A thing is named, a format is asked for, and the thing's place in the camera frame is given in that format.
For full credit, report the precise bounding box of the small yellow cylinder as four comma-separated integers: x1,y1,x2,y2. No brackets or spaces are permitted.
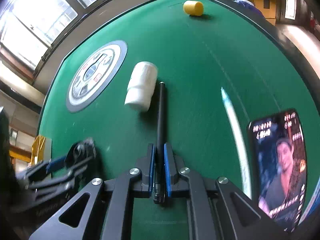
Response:
183,1,204,16

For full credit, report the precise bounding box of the slim black pen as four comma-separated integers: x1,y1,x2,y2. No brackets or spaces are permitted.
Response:
153,82,166,204

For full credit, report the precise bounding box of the window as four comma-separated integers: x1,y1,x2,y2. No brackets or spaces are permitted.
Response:
1,0,97,70

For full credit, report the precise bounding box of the smartphone with lit screen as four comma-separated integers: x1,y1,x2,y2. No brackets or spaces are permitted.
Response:
247,108,307,232

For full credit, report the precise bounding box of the round silver table emblem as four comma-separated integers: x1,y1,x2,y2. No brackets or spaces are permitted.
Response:
66,40,127,113

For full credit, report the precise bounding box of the small white bottle on table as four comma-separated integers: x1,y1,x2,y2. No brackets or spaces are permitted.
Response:
124,61,158,112

